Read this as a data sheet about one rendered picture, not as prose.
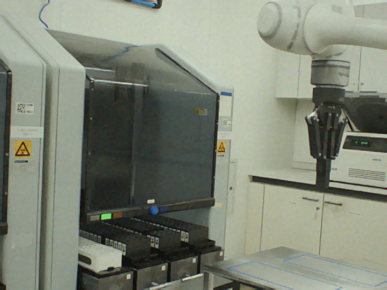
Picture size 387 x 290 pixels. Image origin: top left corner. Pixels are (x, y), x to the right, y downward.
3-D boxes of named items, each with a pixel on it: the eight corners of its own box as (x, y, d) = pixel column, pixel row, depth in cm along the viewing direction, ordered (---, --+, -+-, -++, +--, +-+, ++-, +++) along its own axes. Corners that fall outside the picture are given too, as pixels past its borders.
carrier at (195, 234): (204, 241, 202) (205, 226, 202) (208, 242, 201) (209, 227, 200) (184, 245, 194) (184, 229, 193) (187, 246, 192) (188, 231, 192)
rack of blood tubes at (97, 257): (45, 254, 177) (45, 236, 176) (69, 249, 184) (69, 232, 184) (96, 276, 157) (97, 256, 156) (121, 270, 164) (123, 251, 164)
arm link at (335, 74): (358, 64, 119) (357, 89, 119) (328, 66, 126) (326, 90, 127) (332, 60, 114) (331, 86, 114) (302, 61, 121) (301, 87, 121)
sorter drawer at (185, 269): (59, 241, 222) (60, 220, 221) (85, 237, 232) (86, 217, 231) (179, 286, 173) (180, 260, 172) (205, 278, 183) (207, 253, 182)
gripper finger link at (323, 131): (332, 112, 119) (328, 112, 118) (328, 160, 119) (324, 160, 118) (319, 112, 122) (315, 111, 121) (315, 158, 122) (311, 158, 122)
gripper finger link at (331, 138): (321, 112, 123) (326, 112, 123) (319, 158, 123) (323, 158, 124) (335, 112, 119) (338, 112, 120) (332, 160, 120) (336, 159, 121)
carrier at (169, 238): (177, 246, 191) (178, 231, 191) (181, 248, 190) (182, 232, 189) (153, 251, 183) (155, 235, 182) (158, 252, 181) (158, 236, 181)
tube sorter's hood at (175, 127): (5, 199, 191) (11, 28, 187) (129, 188, 235) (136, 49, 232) (86, 224, 156) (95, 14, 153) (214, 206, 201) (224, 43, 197)
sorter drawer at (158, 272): (27, 246, 210) (28, 225, 210) (56, 241, 221) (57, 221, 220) (145, 295, 161) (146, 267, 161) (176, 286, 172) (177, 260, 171)
